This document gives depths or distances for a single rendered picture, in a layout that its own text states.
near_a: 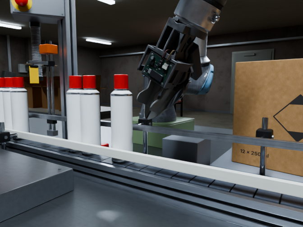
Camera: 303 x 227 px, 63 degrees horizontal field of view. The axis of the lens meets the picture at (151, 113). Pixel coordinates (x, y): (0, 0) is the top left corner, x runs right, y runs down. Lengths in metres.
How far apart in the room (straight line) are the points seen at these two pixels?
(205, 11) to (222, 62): 9.03
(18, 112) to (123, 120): 0.44
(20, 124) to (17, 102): 0.07
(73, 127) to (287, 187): 0.51
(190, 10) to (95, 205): 0.40
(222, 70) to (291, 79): 8.83
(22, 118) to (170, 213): 0.61
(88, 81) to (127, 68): 11.28
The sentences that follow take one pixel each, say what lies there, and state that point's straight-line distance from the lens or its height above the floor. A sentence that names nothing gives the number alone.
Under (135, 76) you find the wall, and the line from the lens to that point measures 11.58.
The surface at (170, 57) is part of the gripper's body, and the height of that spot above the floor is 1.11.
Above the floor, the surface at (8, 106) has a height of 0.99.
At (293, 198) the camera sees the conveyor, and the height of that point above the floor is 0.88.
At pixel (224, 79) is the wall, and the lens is 9.43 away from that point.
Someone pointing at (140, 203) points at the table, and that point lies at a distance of 0.52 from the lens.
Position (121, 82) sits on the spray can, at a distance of 0.57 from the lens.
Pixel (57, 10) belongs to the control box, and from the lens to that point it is 0.96.
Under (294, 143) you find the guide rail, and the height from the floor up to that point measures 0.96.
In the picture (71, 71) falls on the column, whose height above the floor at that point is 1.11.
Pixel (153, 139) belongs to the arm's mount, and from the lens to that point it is 0.93.
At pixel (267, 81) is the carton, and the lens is 0.67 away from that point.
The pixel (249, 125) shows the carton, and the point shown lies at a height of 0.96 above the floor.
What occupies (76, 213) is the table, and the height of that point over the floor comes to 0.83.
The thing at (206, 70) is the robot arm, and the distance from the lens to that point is 0.95.
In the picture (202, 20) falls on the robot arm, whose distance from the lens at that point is 0.46.
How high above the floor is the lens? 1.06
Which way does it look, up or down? 7 degrees down
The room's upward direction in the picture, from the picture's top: straight up
